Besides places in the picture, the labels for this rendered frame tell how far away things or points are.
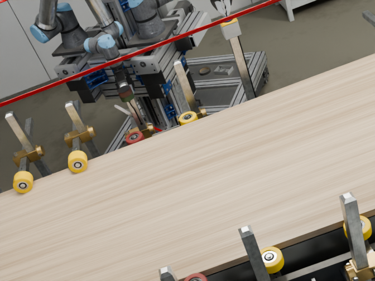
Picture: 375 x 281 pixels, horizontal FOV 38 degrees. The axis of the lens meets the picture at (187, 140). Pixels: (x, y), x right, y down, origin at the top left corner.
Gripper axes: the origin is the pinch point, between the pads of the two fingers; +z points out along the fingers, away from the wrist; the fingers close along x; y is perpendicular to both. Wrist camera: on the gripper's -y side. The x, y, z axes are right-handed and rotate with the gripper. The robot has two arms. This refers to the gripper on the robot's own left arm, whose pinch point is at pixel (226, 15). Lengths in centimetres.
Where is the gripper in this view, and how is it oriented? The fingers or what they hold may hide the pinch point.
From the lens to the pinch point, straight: 231.7
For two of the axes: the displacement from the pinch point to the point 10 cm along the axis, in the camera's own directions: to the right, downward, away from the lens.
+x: -9.4, 3.5, 0.4
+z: 3.1, 7.6, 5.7
